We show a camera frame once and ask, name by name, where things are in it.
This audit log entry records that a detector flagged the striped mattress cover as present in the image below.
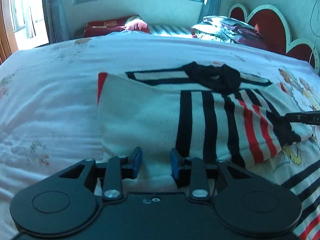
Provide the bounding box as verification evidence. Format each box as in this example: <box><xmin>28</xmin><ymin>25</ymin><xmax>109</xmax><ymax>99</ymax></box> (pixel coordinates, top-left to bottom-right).
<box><xmin>149</xmin><ymin>25</ymin><xmax>193</xmax><ymax>38</ymax></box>

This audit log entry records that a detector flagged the white floral bed sheet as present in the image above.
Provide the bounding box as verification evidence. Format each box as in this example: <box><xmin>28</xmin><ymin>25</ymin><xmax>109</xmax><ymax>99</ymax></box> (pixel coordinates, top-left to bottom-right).
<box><xmin>1</xmin><ymin>32</ymin><xmax>319</xmax><ymax>239</ymax></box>

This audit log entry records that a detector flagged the blue-grey left curtain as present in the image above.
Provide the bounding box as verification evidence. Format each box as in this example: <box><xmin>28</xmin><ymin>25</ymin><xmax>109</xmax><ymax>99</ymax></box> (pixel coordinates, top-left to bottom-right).
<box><xmin>42</xmin><ymin>0</ymin><xmax>69</xmax><ymax>44</ymax></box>

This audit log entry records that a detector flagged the red heart-shaped headboard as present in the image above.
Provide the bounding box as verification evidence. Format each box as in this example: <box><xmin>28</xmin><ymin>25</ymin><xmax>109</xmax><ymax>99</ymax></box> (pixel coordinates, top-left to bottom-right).
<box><xmin>228</xmin><ymin>3</ymin><xmax>319</xmax><ymax>74</ymax></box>

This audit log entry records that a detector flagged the brown wooden door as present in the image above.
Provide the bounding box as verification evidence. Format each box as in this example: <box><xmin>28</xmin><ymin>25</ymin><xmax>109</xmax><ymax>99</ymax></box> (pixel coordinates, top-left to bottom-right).
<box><xmin>0</xmin><ymin>0</ymin><xmax>18</xmax><ymax>64</ymax></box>

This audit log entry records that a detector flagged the striped knit sweater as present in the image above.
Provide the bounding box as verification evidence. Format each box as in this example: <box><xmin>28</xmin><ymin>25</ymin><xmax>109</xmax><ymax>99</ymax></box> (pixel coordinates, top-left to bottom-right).
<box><xmin>98</xmin><ymin>62</ymin><xmax>312</xmax><ymax>191</ymax></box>

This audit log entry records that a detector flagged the red folded blanket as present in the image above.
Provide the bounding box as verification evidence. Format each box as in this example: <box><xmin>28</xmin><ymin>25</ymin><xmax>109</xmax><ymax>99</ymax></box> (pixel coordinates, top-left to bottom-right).
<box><xmin>83</xmin><ymin>15</ymin><xmax>150</xmax><ymax>37</ymax></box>

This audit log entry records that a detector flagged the pile of colourful bedding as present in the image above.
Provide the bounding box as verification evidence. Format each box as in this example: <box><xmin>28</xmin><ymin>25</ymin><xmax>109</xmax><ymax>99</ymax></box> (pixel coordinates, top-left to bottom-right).
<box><xmin>191</xmin><ymin>16</ymin><xmax>267</xmax><ymax>50</ymax></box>

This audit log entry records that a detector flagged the blue-grey curtain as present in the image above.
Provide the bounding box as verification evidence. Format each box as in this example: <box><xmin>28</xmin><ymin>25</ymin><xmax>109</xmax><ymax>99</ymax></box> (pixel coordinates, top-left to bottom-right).
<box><xmin>42</xmin><ymin>0</ymin><xmax>69</xmax><ymax>44</ymax></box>
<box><xmin>198</xmin><ymin>0</ymin><xmax>227</xmax><ymax>23</ymax></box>

